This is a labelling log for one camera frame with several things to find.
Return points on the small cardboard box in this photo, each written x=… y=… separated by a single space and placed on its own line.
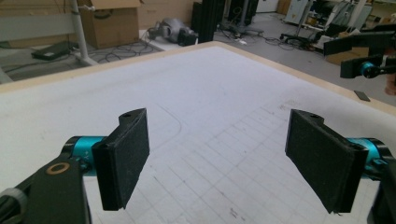
x=333 y=59

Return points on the white grid mat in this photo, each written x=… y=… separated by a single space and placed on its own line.
x=202 y=93

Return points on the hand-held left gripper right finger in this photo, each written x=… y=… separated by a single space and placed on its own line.
x=323 y=158

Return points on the large tan cardboard box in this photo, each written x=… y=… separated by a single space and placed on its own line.
x=165 y=11

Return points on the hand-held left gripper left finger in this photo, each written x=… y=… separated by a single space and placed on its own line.
x=121 y=161

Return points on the white desk leg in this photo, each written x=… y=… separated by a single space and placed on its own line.
x=80 y=34

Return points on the white desk panel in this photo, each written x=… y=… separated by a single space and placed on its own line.
x=34 y=26

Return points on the black flat device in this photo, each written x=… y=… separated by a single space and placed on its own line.
x=53 y=51

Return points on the open cardboard box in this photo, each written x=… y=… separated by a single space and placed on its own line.
x=112 y=25

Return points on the small grey tab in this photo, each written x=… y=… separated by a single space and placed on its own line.
x=362 y=95

